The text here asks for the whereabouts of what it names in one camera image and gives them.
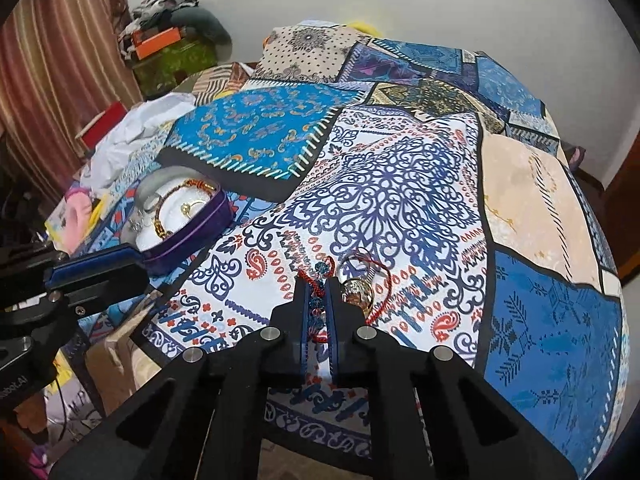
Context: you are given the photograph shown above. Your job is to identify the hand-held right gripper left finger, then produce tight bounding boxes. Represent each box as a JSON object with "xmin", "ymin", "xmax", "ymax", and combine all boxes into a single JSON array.
[{"xmin": 50, "ymin": 275, "xmax": 312, "ymax": 480}]

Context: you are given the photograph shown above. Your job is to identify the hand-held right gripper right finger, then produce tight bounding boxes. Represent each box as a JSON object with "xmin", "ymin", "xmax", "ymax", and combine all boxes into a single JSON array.
[{"xmin": 326, "ymin": 276, "xmax": 580, "ymax": 480}]

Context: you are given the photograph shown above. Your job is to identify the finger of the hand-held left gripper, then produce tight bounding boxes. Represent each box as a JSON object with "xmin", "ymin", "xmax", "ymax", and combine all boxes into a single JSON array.
[
  {"xmin": 0, "ymin": 261, "xmax": 154, "ymax": 328},
  {"xmin": 0, "ymin": 245, "xmax": 149, "ymax": 291}
]

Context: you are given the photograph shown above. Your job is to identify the red cord bracelets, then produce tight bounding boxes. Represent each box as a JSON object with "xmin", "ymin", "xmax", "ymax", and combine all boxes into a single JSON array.
[{"xmin": 336, "ymin": 254, "xmax": 393, "ymax": 326}]

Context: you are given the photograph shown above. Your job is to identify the purple heart-shaped tin box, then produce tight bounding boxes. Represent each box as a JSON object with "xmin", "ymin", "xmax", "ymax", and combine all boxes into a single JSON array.
[{"xmin": 120, "ymin": 167, "xmax": 236, "ymax": 277}]

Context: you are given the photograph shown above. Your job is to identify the gold bead bracelet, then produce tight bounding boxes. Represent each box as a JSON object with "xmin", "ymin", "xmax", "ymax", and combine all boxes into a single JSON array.
[{"xmin": 152, "ymin": 177, "xmax": 221, "ymax": 238}]

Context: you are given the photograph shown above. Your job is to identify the pink cloth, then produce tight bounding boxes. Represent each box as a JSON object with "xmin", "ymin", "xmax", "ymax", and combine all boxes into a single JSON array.
[{"xmin": 62, "ymin": 187, "xmax": 98, "ymax": 251}]

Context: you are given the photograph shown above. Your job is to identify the red box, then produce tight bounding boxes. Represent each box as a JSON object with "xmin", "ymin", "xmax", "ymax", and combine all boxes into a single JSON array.
[{"xmin": 80, "ymin": 101, "xmax": 130, "ymax": 150}]

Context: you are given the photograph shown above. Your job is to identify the white cloth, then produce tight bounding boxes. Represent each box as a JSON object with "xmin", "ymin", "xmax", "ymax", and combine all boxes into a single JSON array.
[{"xmin": 80, "ymin": 92, "xmax": 198, "ymax": 191}]

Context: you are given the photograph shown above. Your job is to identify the blue patchwork blanket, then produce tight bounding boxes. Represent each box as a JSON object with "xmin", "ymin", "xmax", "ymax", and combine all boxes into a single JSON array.
[{"xmin": 47, "ymin": 22, "xmax": 626, "ymax": 476}]

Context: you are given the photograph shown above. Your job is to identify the striped brown curtain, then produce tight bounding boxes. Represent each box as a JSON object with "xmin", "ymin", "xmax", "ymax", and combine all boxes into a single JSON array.
[{"xmin": 0, "ymin": 0, "xmax": 146, "ymax": 201}]

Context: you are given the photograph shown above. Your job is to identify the green patterned cloth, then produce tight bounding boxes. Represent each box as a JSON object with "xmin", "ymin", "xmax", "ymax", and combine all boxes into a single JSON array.
[{"xmin": 131, "ymin": 40, "xmax": 218, "ymax": 101}]

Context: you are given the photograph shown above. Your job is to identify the brown striped cloth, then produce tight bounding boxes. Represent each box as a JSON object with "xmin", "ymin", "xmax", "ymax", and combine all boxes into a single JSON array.
[{"xmin": 192, "ymin": 62, "xmax": 256, "ymax": 106}]

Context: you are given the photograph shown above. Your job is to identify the orange box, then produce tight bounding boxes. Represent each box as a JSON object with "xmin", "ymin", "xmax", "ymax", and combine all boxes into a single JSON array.
[{"xmin": 132, "ymin": 27, "xmax": 182, "ymax": 60}]

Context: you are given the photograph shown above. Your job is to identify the pile of clothes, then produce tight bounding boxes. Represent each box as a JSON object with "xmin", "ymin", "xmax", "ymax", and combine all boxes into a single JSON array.
[{"xmin": 117, "ymin": 0, "xmax": 233, "ymax": 61}]

